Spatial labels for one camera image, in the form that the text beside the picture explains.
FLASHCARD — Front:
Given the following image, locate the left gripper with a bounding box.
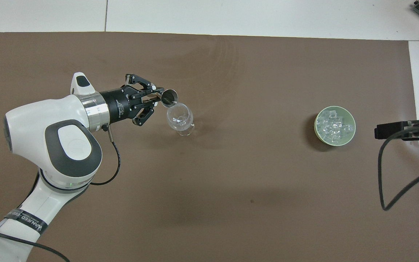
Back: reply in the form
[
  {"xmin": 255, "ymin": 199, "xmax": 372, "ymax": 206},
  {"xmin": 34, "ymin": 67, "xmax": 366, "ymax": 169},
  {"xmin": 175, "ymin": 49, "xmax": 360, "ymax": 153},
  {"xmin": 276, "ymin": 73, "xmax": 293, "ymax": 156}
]
[{"xmin": 99, "ymin": 74, "xmax": 165, "ymax": 127}]

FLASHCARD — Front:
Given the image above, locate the steel jigger cup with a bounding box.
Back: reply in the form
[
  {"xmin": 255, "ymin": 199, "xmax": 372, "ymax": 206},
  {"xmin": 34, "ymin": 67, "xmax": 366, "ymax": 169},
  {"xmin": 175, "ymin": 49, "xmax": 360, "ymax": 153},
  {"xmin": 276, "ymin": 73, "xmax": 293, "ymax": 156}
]
[{"xmin": 160, "ymin": 89, "xmax": 179, "ymax": 108}]

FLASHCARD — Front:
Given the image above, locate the clear wine glass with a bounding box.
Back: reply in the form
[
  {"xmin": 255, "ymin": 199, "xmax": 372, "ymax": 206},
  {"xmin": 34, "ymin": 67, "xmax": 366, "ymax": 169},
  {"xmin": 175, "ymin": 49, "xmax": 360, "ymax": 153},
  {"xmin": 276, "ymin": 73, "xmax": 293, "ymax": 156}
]
[{"xmin": 167, "ymin": 102, "xmax": 195, "ymax": 136}]

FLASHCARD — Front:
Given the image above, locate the clear ice cube pile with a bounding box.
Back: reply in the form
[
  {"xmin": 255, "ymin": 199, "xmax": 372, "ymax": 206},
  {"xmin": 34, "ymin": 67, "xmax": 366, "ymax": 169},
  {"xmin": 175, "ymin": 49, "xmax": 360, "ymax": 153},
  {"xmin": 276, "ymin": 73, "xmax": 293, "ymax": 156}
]
[{"xmin": 319, "ymin": 110, "xmax": 354, "ymax": 142}]

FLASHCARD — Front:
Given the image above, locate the green bowl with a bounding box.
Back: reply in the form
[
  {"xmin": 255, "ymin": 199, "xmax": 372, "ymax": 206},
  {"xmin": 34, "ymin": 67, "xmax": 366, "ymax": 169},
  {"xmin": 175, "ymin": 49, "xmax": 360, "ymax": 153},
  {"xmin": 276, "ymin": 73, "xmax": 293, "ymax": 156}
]
[{"xmin": 314, "ymin": 106, "xmax": 356, "ymax": 147}]

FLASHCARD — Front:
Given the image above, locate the black cable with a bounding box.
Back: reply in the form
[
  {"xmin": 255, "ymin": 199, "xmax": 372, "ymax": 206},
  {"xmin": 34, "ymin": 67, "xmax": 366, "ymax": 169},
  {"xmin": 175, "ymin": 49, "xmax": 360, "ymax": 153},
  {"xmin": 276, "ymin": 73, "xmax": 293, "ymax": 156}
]
[
  {"xmin": 0, "ymin": 125, "xmax": 121, "ymax": 262},
  {"xmin": 378, "ymin": 125, "xmax": 419, "ymax": 211}
]

